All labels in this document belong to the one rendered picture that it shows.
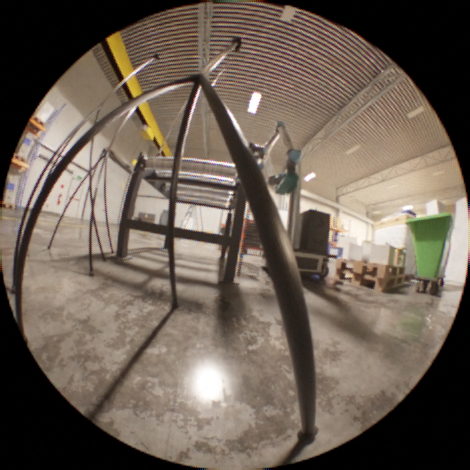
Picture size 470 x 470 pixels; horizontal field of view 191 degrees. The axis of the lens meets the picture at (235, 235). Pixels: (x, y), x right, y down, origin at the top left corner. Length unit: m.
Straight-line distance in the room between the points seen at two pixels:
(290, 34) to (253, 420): 8.54
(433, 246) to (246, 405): 2.18
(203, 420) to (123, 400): 0.14
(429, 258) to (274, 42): 8.23
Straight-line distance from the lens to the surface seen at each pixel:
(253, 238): 3.76
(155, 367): 0.38
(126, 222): 1.27
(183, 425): 0.32
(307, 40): 8.30
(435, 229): 2.19
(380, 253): 1.87
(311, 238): 1.79
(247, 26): 8.14
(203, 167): 1.15
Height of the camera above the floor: 0.31
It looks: 2 degrees up
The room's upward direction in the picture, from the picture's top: 9 degrees clockwise
